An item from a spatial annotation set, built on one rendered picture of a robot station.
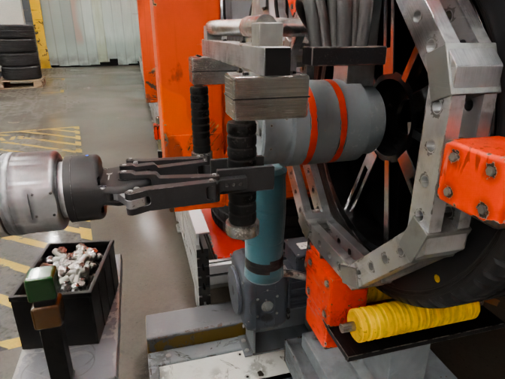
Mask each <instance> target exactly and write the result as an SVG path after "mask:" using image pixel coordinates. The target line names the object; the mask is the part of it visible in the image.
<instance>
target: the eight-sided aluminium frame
mask: <svg viewBox="0 0 505 379"><path fill-rule="evenodd" d="M396 2H397V4H398V7H399V9H400V11H401V13H402V16H403V18H404V21H405V23H406V24H407V28H408V29H409V31H410V34H411V36H412V38H413V41H414V43H415V45H416V48H417V50H418V52H419V55H420V56H421V59H422V61H423V64H424V66H425V68H426V71H427V73H428V83H429V86H428V95H427V101H426V106H425V115H424V121H423V126H422V135H421V141H420V146H419V155H418V161H417V166H416V175H415V180H414V186H413V195H412V201H411V206H410V215H409V220H408V226H407V228H406V230H405V231H404V232H402V233H401V234H399V235H397V236H396V237H394V238H393V239H391V240H390V241H387V242H386V243H384V244H383V245H381V246H380V247H378V248H377V249H375V250H373V251H372V252H369V251H368V250H367V249H366V248H365V247H364V246H363V245H362V244H360V243H359V242H358V241H357V240H356V239H355V238H354V237H353V236H352V235H351V234H349V233H348V232H347V231H346V230H345V229H344V228H343V227H342V226H341V225H340V224H339V223H338V222H337V221H336V220H335V219H334V218H333V217H332V215H331V212H330V209H329V206H328V201H327V198H326V195H325V191H324V188H323V185H322V180H321V177H320V174H319V169H318V166H317V164H309V165H303V168H304V173H305V176H306V179H307V185H308V187H309V191H310V196H311V199H312V202H313V207H314V210H311V207H310V201H309V198H308V195H307V190H306V187H305V183H304V179H303V175H302V172H301V167H300V166H299V165H293V166H286V168H287V172H288V175H289V181H290V184H291V188H292V193H293V196H294V200H295V205H296V208H297V212H298V217H299V219H298V222H299V224H300V227H301V229H302V232H303V234H304V236H305V238H306V240H308V238H309V239H310V241H311V242H312V244H313V246H314V247H315V248H316V249H317V250H318V251H319V253H320V254H321V255H322V256H323V258H324V259H325V260H326V261H327V262H328V264H329V265H330V266H331V267H332V268H333V269H334V270H335V271H336V273H337V274H338V275H339V276H340V278H341V279H342V283H344V284H346V285H347V286H348V287H349V288H350V289H351V290H360V289H365V288H369V287H378V286H382V285H384V284H387V283H391V282H392V281H393V280H396V279H398V278H400V277H403V276H404V275H406V274H409V273H411V272H413V271H416V270H418V269H420V268H423V267H425V266H427V265H430V264H431V263H434V262H436V261H438V260H441V259H443V258H446V257H451V256H454V255H455V253H457V252H459V251H461V250H463V249H464V248H465V244H466V241H467V236H468V235H469V233H470V231H471V230H472V228H471V227H470V220H471V216H470V215H468V214H466V213H465V212H463V211H460V210H459V209H457V208H455V207H453V206H451V205H450V204H448V203H446V202H444V201H443V200H441V199H439V198H438V197H437V188H438V183H439V179H440V171H441V166H442V161H443V154H444V149H445V144H446V141H448V140H450V139H459V138H478V137H488V135H489V131H490V127H491V121H492V117H493V113H494V106H495V102H496V98H497V94H498V93H501V85H500V78H501V74H502V70H503V63H502V62H501V60H500V57H499V55H498V54H497V45H496V43H492V42H491V40H490V38H489V37H488V35H487V33H486V31H485V29H484V27H483V26H482V24H481V22H480V20H479V18H478V16H477V14H476V12H475V10H474V9H473V6H472V4H471V3H470V1H469V0H396ZM308 42H309V39H308V37H285V41H284V46H285V47H291V68H290V71H296V70H297V67H300V72H301V73H304V74H308V75H309V77H310V80H313V76H314V66H308V65H303V64H302V54H303V46H305V43H308Z"/></svg>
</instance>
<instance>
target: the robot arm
mask: <svg viewBox="0 0 505 379"><path fill-rule="evenodd" d="M227 159H228V158H218V159H211V158H210V154H209V153H204V159H203V156H199V155H197V156H179V157H165V158H152V159H136V158H128V159H127V160H126V163H124V164H120V165H119V166H117V167H113V168H103V167H102V161H101V158H100V156H99V155H97V154H83V155H72V156H64V158H63V159H62V156H61V154H60V153H59V152H57V151H55V150H45V151H34V152H22V153H17V152H9V153H0V238H3V237H8V236H12V235H25V234H30V233H37V232H50V231H57V230H64V229H65V228H66V227H67V226H68V223H69V220H70V221H71V222H72V223H74V222H81V221H88V220H101V219H103V218H105V216H106V214H107V205H113V206H123V205H125V206H126V211H127V214H128V215H129V216H134V215H137V214H142V213H145V212H148V211H156V210H161V209H168V208H178V207H185V206H190V205H201V204H207V203H214V202H219V201H220V195H222V194H230V193H245V192H253V191H261V190H273V189H274V166H273V165H264V157H263V155H256V166H248V167H237V168H228V164H227Z"/></svg>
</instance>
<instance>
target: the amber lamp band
mask: <svg viewBox="0 0 505 379"><path fill-rule="evenodd" d="M31 315H32V321H33V325H34V328H35V330H42V329H51V328H56V327H60V326H61V325H62V324H63V320H64V316H65V306H64V302H63V297H62V294H61V293H58V296H57V300H56V303H55V304H54V305H48V306H43V307H38V308H34V305H33V304H32V308H31Z"/></svg>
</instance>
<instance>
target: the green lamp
mask: <svg viewBox="0 0 505 379"><path fill-rule="evenodd" d="M24 287H25V290H26V296H27V299H28V302H29V303H34V302H43V301H49V300H54V299H56V297H57V295H58V292H59V288H60V282H59V275H58V271H57V267H56V266H55V265H49V266H43V267H37V268H30V269H29V270H28V273H27V275H26V278H25V280H24Z"/></svg>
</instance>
